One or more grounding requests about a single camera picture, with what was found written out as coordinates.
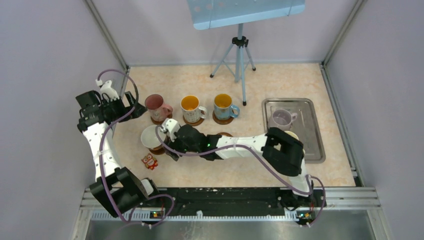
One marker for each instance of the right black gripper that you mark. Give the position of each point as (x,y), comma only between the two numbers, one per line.
(174,144)

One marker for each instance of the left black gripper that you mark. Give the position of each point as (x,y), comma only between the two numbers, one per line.
(124,109)

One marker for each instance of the dark wooden coaster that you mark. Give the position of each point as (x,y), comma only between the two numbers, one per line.
(222,122)
(194,121)
(161,121)
(157,150)
(225,134)

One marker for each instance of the pink mug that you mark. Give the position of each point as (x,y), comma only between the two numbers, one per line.
(157,107)

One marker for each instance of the patterned mug yellow inside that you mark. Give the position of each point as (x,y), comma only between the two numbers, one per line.
(191,108)

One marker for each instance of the white red mug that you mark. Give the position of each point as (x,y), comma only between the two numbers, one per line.
(149,138)

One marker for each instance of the blue mug yellow inside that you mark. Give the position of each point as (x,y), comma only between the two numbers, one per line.
(224,108)

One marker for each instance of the lilac mug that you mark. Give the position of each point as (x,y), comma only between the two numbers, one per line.
(282,119)

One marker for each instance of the metal tray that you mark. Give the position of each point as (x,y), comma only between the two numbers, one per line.
(306,126)

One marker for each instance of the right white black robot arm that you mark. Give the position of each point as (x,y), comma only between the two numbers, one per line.
(281,153)

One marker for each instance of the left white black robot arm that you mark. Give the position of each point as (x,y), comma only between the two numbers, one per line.
(115,187)

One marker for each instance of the red owl figurine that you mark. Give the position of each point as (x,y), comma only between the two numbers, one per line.
(150,161)

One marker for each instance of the cream mug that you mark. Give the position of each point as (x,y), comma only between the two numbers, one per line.
(293,134)

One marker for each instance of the blue perforated music stand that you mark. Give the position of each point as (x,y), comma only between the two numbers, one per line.
(211,14)

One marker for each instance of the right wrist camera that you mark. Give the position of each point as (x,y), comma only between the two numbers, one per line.
(170,126)

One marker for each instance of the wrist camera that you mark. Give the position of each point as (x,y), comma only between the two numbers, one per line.
(170,126)
(106,90)

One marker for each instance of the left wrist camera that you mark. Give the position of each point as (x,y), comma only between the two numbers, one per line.
(106,90)

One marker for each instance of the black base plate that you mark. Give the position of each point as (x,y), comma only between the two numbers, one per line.
(231,202)

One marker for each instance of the grey cable duct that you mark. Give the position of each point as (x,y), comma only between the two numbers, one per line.
(147,216)

